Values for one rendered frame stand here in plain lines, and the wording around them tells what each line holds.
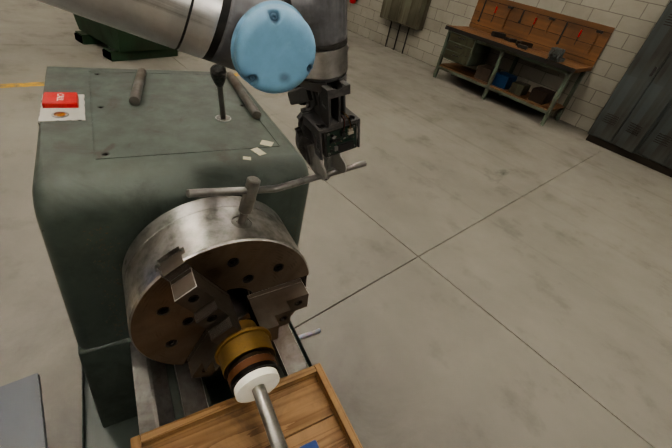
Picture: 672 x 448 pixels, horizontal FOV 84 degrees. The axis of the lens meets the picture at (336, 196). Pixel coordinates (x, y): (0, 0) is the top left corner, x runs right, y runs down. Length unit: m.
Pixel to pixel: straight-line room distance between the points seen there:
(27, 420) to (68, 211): 0.49
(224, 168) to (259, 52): 0.43
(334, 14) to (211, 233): 0.36
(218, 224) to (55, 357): 1.52
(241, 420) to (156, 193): 0.45
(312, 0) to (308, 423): 0.72
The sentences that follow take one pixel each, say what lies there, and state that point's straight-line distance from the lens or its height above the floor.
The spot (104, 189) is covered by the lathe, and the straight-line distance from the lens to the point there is 0.72.
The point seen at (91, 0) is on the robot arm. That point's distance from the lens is 0.35.
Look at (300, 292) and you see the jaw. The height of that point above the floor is 1.11.
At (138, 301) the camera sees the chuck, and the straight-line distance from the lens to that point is 0.64.
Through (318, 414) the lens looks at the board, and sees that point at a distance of 0.84.
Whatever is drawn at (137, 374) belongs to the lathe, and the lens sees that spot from 0.93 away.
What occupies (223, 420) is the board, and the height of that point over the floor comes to 0.89.
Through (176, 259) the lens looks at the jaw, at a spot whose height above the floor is 1.21.
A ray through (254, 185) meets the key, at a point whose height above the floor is 1.31.
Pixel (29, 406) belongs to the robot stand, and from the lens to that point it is 1.08.
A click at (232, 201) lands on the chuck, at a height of 1.23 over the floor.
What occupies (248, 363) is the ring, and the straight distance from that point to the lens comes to 0.61.
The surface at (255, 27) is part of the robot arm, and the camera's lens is 0.33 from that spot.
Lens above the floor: 1.64
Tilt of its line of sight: 34 degrees down
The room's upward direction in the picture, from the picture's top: 13 degrees clockwise
